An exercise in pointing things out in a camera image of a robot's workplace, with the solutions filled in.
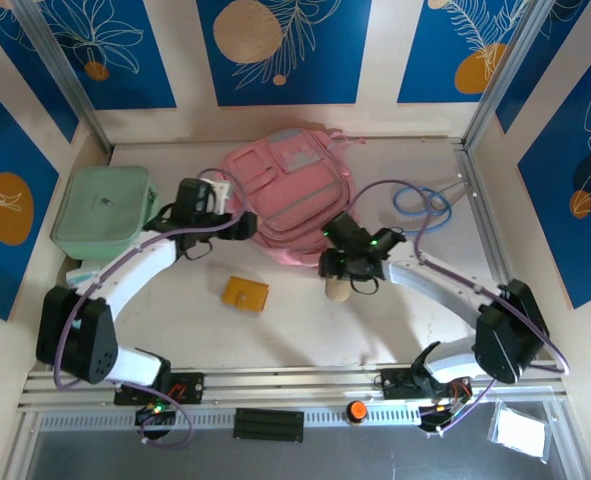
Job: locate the beige glasses case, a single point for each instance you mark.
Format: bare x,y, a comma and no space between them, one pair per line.
337,292

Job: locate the pink backpack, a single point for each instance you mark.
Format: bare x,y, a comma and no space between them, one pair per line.
295,200

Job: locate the orange card wallet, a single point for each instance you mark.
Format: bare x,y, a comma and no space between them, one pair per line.
245,295

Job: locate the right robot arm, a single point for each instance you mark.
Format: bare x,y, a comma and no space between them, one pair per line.
505,345

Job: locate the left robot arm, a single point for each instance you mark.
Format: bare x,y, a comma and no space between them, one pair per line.
85,345

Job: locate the blue white tissue pack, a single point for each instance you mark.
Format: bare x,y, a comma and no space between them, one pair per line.
82,274

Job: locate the clear bag with white card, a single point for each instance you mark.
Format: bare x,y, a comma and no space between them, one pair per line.
517,430

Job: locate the green fabric pouch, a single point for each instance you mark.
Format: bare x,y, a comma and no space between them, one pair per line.
100,210

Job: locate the blue panel white flower print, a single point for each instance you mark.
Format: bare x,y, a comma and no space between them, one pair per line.
145,75

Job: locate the orange emergency stop button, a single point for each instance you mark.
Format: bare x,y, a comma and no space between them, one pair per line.
357,411

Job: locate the blue panel beige circle print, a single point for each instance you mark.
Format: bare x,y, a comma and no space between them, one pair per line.
325,75

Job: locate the black ribbed block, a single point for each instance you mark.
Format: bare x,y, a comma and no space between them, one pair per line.
267,425

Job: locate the blue panel orange feather print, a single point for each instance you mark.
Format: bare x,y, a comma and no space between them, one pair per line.
425,75

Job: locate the blue panel orange oval print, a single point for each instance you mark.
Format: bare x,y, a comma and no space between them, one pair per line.
5,150

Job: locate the black connector block green light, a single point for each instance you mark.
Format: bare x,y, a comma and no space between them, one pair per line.
155,411

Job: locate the blue panel white leaf outline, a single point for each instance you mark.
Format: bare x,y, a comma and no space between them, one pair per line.
575,250

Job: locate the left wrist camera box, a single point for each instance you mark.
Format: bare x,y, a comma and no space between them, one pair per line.
221,192

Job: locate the aluminium front rail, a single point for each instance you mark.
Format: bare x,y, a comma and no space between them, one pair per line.
300,382

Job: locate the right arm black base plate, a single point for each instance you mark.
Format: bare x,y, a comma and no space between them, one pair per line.
392,385

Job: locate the aluminium side rail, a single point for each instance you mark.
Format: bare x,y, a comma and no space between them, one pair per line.
470,162

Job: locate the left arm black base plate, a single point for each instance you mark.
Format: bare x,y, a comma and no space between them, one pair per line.
192,387

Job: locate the aluminium frame post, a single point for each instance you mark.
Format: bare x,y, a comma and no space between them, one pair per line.
507,75
70,85

